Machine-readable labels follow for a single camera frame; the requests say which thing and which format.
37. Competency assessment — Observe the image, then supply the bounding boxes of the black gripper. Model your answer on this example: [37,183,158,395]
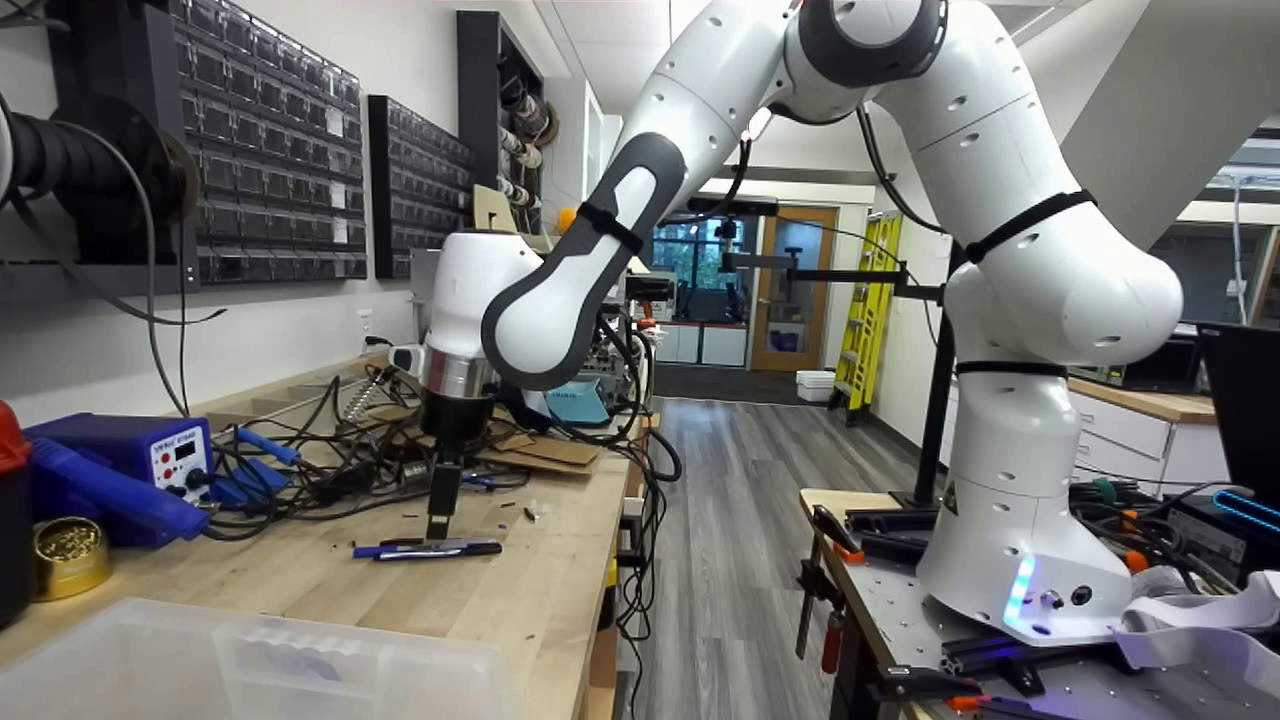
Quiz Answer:
[420,393,497,543]

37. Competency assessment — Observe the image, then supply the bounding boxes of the teal box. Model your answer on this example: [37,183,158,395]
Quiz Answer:
[539,378,615,432]

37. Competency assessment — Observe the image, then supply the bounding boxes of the clear plastic storage box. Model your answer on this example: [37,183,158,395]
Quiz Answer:
[0,598,515,720]

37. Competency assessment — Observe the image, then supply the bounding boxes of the blue box device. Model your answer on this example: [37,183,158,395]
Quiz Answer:
[25,432,218,543]

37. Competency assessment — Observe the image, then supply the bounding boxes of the black box blue edges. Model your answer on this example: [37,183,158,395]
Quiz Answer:
[1172,484,1280,593]

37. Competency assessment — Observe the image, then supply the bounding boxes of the blue marker pen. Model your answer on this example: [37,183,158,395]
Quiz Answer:
[378,535,507,566]

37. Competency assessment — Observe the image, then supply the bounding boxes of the wooden board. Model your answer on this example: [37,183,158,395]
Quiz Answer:
[478,432,606,480]

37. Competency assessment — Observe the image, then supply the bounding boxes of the blue soldering station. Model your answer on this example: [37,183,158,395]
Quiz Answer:
[25,414,218,515]

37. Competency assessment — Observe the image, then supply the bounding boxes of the small parts drawer cabinet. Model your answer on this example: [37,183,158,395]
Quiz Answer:
[366,91,482,285]

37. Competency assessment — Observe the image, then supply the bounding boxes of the round gold tin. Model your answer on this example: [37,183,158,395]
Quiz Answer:
[27,513,118,603]

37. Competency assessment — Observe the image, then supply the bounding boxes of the white bin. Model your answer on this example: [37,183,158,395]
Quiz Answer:
[792,368,840,407]

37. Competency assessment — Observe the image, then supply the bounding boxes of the large parts drawer cabinet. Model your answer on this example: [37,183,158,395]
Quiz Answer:
[51,0,373,289]

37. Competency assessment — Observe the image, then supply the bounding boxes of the wooden glass door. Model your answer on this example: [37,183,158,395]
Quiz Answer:
[753,206,840,378]

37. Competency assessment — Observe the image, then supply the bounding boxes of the red and black toolbox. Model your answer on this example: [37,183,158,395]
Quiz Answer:
[0,395,37,632]

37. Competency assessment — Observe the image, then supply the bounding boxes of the yellow caution sign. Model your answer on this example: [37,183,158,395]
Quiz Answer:
[833,213,907,415]

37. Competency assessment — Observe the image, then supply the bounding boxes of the white drawer cabinet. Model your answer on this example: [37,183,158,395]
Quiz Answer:
[1065,378,1233,491]

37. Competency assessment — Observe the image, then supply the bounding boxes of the black cables on workbench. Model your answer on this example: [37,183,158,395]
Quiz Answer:
[214,368,446,530]

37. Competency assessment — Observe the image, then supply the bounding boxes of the black hanging cable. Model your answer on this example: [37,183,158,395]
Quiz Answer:
[600,305,689,683]

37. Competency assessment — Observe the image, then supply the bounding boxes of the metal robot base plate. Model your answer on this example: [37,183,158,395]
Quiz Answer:
[797,484,1280,720]

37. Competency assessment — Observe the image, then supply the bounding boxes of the black wire spool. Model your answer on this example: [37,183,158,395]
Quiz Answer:
[0,95,205,271]

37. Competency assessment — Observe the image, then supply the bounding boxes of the black camera stand pole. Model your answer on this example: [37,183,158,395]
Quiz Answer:
[783,260,966,513]

